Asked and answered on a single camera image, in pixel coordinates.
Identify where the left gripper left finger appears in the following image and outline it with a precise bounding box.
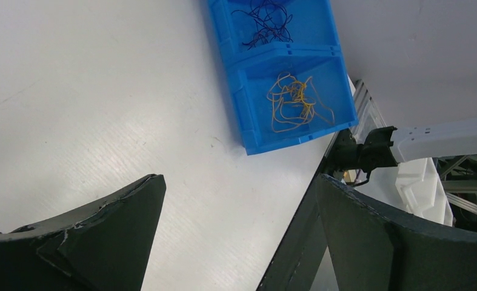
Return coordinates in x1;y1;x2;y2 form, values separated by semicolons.
0;174;166;290

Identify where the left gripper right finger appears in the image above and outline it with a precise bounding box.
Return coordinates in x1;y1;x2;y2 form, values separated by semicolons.
315;175;477;290

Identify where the yellow thin cable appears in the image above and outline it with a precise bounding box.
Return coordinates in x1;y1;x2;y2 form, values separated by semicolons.
265;71;337;134

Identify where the dark purple thin cable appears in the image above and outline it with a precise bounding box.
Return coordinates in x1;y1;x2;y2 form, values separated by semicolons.
230;0;295;52

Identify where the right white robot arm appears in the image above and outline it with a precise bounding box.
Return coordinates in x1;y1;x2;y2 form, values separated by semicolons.
329;118;477;174

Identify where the blue plastic compartment bin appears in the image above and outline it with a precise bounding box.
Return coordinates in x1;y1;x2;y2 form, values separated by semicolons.
207;1;358;155

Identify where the aluminium frame rail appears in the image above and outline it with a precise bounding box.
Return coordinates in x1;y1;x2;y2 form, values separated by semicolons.
350;79;387;144

